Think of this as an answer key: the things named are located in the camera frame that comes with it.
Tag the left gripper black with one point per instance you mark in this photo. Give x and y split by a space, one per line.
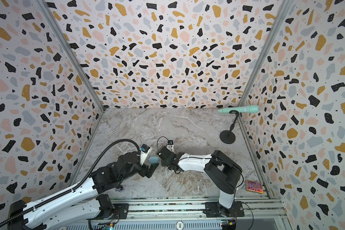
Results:
146 172

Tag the black microphone stand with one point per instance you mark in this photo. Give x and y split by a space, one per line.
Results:
227 136

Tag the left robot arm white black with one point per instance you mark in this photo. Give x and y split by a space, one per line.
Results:
87 200

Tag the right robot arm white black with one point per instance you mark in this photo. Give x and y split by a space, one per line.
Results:
223 171

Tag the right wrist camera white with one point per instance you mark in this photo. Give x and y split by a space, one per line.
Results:
170 145

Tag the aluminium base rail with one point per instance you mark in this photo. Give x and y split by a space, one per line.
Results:
197 213

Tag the blue earbud charging case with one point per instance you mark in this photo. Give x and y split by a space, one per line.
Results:
154 160

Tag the poker chip on rail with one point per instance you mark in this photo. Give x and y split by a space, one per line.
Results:
180 225

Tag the pink orange card box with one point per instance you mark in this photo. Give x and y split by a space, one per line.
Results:
253 186

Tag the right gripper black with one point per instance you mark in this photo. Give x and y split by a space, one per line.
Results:
164 154

